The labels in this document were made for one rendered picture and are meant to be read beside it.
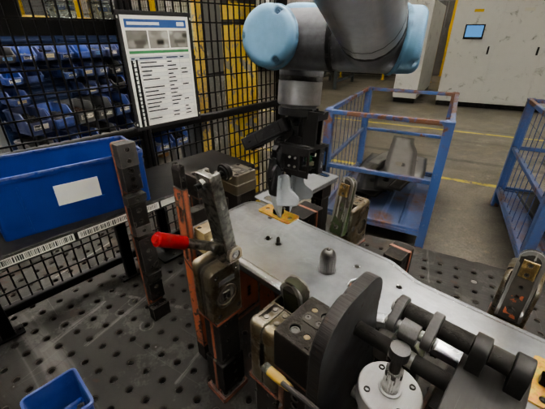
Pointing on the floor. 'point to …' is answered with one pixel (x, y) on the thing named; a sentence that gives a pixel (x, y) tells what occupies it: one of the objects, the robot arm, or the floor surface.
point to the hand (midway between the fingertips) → (281, 207)
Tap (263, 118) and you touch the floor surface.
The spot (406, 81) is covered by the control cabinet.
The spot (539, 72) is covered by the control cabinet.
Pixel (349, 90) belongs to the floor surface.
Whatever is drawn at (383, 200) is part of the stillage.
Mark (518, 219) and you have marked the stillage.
